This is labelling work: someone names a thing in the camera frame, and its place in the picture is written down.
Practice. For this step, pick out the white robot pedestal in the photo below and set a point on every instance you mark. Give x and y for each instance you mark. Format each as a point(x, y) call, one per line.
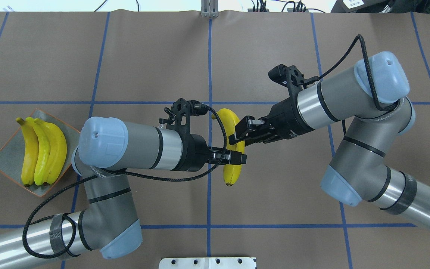
point(208, 263)

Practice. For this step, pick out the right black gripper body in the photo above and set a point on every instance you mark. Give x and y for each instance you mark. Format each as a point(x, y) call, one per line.
point(284, 116)

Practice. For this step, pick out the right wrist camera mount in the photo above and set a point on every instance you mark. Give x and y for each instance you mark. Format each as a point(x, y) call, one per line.
point(291, 77)

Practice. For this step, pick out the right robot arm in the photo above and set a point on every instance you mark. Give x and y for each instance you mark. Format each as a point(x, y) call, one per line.
point(357, 171)

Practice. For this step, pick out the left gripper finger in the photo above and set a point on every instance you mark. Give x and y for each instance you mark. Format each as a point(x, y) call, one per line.
point(234, 158)

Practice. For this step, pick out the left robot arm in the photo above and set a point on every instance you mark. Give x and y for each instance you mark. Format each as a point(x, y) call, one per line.
point(107, 148)

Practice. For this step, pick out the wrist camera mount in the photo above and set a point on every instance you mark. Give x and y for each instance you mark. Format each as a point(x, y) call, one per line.
point(180, 113)
point(291, 77)

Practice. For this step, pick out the aluminium frame post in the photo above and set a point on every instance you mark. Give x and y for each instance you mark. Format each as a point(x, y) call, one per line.
point(209, 9)

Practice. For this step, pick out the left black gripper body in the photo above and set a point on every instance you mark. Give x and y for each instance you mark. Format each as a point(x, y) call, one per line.
point(194, 153)

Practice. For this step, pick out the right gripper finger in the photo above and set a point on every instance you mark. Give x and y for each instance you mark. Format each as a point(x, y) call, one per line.
point(252, 137)
point(247, 125)

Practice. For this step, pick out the yellow banana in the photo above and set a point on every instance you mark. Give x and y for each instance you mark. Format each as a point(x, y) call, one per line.
point(58, 151)
point(31, 152)
point(229, 119)
point(43, 152)

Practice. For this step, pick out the black box with label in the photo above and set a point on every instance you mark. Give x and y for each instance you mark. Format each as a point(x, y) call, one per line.
point(358, 6)

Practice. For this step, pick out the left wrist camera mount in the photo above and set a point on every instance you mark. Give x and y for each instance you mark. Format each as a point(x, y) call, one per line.
point(180, 113)

